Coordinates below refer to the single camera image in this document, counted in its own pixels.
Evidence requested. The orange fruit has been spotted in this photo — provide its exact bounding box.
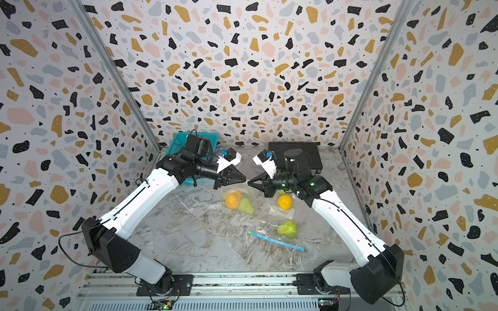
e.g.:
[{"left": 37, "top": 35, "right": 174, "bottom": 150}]
[
  {"left": 278, "top": 194, "right": 293, "bottom": 211},
  {"left": 225, "top": 192, "right": 243, "bottom": 209}
]

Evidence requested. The clear zip-top bag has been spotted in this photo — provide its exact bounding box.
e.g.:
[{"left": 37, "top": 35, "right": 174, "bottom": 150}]
[
  {"left": 246, "top": 190, "right": 305, "bottom": 252},
  {"left": 222, "top": 182, "right": 256, "bottom": 215}
]

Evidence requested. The green pear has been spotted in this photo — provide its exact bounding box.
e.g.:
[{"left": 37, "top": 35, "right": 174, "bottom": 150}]
[
  {"left": 277, "top": 220, "right": 298, "bottom": 238},
  {"left": 237, "top": 197, "right": 255, "bottom": 215}
]

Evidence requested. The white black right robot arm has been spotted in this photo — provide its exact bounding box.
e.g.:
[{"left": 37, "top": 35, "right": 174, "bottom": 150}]
[{"left": 248, "top": 149, "right": 404, "bottom": 305}]

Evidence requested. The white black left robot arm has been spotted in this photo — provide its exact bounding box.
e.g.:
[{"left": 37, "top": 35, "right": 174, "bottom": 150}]
[{"left": 81, "top": 134, "right": 246, "bottom": 295}]

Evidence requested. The black ribbed carrying case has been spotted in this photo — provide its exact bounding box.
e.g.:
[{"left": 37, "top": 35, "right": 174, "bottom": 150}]
[{"left": 268, "top": 142, "right": 323, "bottom": 174}]

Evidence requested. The teal plastic basket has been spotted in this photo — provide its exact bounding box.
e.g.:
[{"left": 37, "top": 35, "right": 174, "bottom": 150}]
[{"left": 156, "top": 132, "right": 220, "bottom": 187}]

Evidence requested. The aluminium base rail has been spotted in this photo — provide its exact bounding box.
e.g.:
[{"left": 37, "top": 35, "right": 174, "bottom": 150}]
[{"left": 75, "top": 272, "right": 412, "bottom": 310}]

